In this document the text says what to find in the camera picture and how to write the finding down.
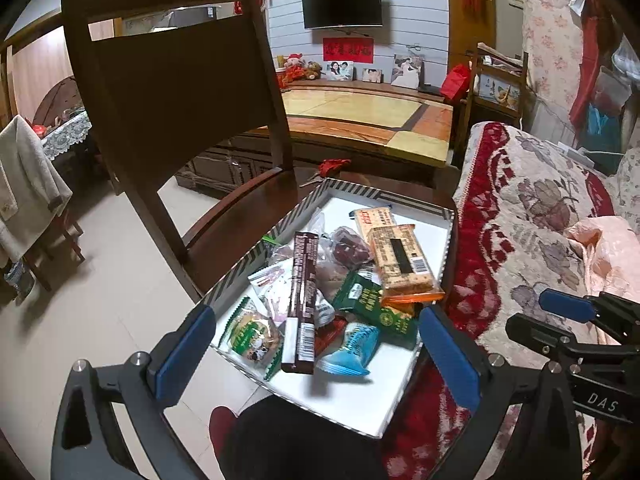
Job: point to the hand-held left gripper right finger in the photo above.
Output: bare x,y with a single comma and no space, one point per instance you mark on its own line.
450,360

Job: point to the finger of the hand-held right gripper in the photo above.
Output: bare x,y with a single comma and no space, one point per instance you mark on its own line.
535,335
565,305

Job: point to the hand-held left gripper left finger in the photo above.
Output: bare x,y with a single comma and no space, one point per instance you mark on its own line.
182,355

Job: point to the green cookie packet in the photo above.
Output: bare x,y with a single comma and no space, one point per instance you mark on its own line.
252,335

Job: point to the dark green snack packet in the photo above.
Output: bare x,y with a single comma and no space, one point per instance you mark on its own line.
380,310

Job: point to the blue white snack packet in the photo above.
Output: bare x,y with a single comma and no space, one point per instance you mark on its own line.
350,352

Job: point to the orange cracker packet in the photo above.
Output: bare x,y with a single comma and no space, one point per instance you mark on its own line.
400,265

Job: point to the striped cardboard box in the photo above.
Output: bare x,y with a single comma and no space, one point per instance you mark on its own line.
350,405

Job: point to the white pink snack packet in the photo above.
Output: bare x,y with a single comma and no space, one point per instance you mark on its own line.
272,285

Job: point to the dark brown long snack packet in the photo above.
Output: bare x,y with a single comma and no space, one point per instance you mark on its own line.
302,300

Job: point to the small bright green packet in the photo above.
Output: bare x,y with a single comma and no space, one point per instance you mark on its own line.
270,240

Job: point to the clear bag of red dates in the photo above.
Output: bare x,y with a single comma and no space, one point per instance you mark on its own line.
347,247

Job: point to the pink plastic bag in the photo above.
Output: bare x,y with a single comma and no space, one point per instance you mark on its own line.
610,245

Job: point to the red floral sofa cover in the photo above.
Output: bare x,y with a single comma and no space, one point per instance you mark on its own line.
505,220

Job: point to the floral quilt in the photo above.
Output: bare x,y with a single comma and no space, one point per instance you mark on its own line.
627,180

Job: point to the person's dark trouser leg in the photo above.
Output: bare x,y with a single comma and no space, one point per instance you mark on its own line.
300,445

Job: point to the wooden chair under coat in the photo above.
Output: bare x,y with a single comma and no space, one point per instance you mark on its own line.
70,240

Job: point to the water bottle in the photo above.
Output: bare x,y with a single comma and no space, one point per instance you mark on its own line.
20,280

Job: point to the white radiator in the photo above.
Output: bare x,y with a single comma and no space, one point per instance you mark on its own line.
550,120

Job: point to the blue plastic bag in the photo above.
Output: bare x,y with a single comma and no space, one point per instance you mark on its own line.
597,120

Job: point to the small wooden shelf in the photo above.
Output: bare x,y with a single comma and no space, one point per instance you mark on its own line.
500,92

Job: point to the clear hanging plastic bag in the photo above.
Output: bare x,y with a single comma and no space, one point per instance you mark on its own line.
615,85

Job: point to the beige coat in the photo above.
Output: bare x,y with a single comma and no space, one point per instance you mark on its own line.
25,185

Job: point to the red hanging cloth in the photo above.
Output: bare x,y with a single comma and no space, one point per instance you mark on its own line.
590,60

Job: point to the red gift bag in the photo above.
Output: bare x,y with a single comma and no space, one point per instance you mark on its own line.
455,80

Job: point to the lace tablecloth table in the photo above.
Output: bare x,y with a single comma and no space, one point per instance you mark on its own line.
65,132

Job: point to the low wooden cabinet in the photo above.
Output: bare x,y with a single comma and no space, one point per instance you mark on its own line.
360,110

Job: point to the hanging floral cloth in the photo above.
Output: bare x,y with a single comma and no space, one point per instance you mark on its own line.
550,35

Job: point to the dark wooden chair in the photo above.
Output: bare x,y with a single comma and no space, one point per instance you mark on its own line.
190,75

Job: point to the folded round wooden table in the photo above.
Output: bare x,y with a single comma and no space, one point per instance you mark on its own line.
55,97

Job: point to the red gift box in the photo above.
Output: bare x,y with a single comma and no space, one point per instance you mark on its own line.
286,81

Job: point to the brown teddy bear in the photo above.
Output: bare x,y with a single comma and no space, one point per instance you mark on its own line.
312,70

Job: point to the red white plush toy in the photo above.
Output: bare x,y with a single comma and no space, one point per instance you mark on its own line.
295,62

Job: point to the large photo frame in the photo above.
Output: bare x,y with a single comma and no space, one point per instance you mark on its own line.
407,70

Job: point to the red wall banner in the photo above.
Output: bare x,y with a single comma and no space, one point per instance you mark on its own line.
347,48

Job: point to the wall television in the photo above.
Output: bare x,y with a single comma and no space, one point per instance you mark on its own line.
342,5

